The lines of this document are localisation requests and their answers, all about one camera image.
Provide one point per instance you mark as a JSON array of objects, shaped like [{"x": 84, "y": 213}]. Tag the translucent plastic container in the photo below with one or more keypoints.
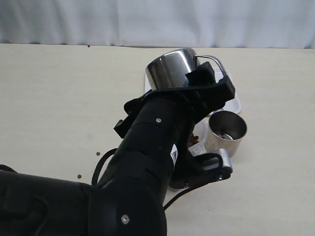
[{"x": 197, "y": 140}]

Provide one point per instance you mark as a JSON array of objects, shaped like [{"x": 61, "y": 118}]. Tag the steel mug with kibble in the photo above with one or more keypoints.
[{"x": 170, "y": 69}]

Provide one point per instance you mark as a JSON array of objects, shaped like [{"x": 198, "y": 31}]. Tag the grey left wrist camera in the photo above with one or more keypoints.
[{"x": 205, "y": 168}]

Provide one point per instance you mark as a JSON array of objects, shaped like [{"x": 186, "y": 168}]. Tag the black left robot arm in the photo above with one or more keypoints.
[{"x": 129, "y": 184}]

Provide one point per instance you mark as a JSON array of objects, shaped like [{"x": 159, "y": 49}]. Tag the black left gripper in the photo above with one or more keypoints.
[{"x": 176, "y": 105}]

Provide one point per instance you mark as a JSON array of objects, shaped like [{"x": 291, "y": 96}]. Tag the white curtain backdrop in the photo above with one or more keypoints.
[{"x": 160, "y": 23}]

